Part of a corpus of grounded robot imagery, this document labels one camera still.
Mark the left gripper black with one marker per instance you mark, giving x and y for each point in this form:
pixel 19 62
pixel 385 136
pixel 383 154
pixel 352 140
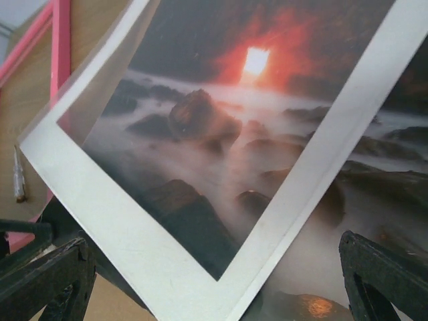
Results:
pixel 24 242

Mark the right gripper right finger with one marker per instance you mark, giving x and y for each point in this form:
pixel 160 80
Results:
pixel 379 282

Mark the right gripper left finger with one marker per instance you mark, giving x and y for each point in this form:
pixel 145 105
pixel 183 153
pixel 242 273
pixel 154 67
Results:
pixel 59 285

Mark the small screwdriver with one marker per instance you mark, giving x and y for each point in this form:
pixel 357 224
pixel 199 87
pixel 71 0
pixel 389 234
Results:
pixel 18 178

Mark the sunset photo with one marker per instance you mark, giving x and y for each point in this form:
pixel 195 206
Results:
pixel 368 200

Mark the pink picture frame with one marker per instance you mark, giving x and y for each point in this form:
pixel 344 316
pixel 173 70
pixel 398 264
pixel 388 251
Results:
pixel 31 76

